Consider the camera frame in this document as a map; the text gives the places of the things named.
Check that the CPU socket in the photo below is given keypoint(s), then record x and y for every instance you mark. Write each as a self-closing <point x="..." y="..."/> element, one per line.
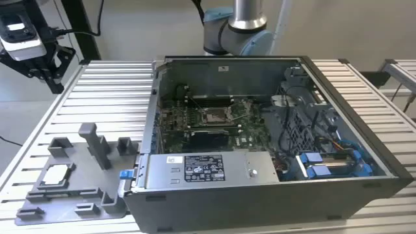
<point x="217" y="117"/>

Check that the blue case latch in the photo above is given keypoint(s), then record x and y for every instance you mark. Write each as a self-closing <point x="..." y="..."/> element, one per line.
<point x="126" y="174"/>

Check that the grey parts rack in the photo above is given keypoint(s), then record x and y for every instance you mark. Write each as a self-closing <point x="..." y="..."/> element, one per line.
<point x="85" y="170"/>

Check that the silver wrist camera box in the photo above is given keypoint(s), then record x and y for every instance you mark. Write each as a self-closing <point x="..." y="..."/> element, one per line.
<point x="23" y="46"/>

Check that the hard disk in blue carrier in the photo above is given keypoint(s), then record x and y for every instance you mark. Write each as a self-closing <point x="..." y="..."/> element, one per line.
<point x="321" y="170"/>
<point x="310" y="157"/>

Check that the grey plastic drive cage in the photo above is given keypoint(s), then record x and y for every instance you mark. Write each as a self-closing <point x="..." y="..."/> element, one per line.
<point x="302" y="126"/>

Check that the green motherboard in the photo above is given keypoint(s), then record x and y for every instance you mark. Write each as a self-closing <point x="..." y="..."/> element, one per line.
<point x="257" y="136"/>

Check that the black RAM slot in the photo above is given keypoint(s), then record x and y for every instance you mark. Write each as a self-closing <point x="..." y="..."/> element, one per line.
<point x="209" y="100"/>
<point x="209" y="97"/>
<point x="213" y="130"/>
<point x="211" y="126"/>

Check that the silver power supply unit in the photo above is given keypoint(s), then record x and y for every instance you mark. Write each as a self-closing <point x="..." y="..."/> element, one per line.
<point x="163" y="170"/>

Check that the black open PC case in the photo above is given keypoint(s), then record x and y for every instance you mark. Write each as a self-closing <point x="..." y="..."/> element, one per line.
<point x="227" y="207"/>

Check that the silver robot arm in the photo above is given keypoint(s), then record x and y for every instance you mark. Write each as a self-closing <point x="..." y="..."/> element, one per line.
<point x="241" y="14"/>

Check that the silver CPU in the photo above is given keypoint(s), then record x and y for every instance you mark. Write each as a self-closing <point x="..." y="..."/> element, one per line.
<point x="55" y="174"/>

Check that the black frame post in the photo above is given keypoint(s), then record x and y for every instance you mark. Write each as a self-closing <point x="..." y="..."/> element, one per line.
<point x="57" y="87"/>
<point x="86" y="29"/>

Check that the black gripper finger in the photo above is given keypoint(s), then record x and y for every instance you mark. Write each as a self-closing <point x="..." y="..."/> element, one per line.
<point x="23" y="68"/>
<point x="67" y="54"/>

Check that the aluminium slat side table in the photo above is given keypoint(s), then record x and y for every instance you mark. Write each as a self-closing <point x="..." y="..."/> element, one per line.
<point x="399" y="70"/>

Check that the black graphics card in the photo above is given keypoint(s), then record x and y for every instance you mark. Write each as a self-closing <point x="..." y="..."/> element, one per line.
<point x="209" y="140"/>

